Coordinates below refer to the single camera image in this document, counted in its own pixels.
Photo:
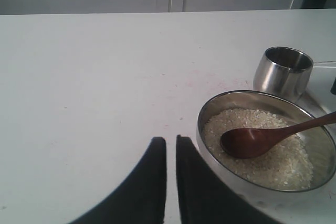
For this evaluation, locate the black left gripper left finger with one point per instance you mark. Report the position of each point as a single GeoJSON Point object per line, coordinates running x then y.
{"type": "Point", "coordinates": [141, 197]}

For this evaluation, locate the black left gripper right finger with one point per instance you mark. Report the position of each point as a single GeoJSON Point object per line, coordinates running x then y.
{"type": "Point", "coordinates": [203, 197]}

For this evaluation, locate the brown wooden spoon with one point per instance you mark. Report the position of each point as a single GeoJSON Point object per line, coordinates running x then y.
{"type": "Point", "coordinates": [250, 143]}

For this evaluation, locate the steel bowl with rice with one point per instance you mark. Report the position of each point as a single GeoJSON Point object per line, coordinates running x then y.
{"type": "Point", "coordinates": [301, 163]}

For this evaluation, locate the small steel cup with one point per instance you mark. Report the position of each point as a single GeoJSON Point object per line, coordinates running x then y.
{"type": "Point", "coordinates": [284, 72]}

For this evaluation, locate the white plastic tray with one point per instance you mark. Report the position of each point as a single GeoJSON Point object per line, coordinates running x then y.
{"type": "Point", "coordinates": [318, 98]}

